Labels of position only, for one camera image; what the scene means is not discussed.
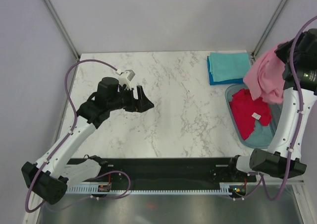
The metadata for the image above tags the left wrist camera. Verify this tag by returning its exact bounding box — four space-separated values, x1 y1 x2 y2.
115 69 135 90

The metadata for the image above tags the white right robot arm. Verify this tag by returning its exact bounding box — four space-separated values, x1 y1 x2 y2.
226 28 317 181

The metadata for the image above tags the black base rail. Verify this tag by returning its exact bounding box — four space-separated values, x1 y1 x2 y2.
91 158 257 190

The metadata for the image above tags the aluminium frame post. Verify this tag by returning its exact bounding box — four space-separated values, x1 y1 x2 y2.
249 0 289 61
42 0 80 61

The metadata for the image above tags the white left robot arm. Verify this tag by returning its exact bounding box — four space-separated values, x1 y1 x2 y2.
21 77 155 205

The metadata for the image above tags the teal cloth in bin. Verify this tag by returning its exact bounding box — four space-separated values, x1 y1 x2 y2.
242 121 276 149

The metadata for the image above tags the folded teal t shirt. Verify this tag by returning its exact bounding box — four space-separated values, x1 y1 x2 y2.
209 52 251 82

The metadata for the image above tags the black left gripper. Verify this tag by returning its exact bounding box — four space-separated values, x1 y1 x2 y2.
108 85 154 113

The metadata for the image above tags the clear blue plastic bin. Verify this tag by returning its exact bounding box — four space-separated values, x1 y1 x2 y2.
225 84 282 149

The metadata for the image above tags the white slotted cable duct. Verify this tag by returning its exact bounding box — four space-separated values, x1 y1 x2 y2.
66 182 246 195

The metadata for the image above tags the red t shirt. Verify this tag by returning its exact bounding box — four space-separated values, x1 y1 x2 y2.
229 88 272 140

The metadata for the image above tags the pink t shirt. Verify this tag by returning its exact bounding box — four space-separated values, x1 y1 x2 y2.
243 46 285 104

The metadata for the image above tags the right aluminium frame post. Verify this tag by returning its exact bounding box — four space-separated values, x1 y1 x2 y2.
249 0 289 61

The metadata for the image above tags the left aluminium frame post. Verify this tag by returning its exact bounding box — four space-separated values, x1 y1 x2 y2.
42 0 80 61

